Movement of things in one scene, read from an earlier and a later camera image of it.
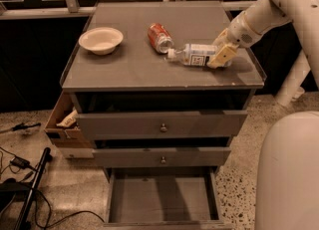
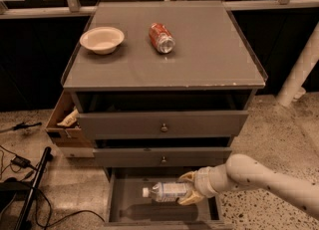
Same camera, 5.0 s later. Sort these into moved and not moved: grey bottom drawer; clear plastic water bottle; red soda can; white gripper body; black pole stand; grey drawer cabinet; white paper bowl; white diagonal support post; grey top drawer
Moved: clear plastic water bottle; white gripper body
Not moved: white paper bowl; white diagonal support post; grey bottom drawer; black pole stand; grey drawer cabinet; grey top drawer; red soda can
